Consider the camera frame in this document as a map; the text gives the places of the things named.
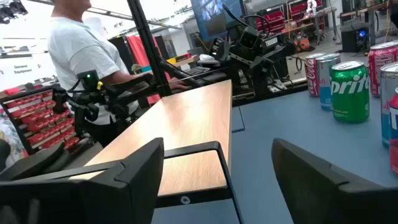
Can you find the floral patterned cloth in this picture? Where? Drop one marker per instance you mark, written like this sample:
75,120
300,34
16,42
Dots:
7,137

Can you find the red storage bin shelf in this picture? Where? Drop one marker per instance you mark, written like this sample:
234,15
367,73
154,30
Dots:
273,20

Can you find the black keyboard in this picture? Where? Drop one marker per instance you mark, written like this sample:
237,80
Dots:
197,71

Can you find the green Sprite can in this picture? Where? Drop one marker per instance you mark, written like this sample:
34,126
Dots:
349,93

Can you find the red parts bin rack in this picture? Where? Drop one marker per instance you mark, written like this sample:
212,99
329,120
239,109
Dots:
37,124

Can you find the white figure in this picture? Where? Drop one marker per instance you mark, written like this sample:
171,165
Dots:
311,7

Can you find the white sign board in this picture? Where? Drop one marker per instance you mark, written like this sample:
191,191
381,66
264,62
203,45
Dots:
21,71

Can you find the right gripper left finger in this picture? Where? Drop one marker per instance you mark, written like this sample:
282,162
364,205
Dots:
124,193

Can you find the person's hand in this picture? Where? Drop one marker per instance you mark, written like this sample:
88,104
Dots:
178,84

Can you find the wooden board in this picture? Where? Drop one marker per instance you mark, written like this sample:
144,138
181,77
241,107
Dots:
192,118

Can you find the red Coca-Cola can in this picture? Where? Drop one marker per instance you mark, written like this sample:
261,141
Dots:
381,68
311,76

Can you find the black computer tower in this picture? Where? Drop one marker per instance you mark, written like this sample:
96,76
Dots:
351,40

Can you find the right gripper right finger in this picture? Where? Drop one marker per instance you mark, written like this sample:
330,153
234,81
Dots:
326,199

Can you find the person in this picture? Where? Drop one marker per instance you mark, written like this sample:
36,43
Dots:
77,53

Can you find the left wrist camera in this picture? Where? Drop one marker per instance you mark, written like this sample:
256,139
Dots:
249,39

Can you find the blue table mat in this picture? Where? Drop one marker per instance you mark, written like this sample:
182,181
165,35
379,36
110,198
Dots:
295,140

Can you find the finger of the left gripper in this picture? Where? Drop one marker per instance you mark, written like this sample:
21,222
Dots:
259,64
220,49

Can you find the red cloth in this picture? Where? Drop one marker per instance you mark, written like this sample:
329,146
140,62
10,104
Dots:
136,49

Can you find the large display screen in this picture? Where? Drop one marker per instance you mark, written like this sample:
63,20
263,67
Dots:
214,18

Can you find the blue silver Red Bull can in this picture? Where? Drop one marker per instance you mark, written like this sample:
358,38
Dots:
386,105
326,85

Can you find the black robot arm with LED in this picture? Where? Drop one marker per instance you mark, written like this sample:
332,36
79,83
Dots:
90,80

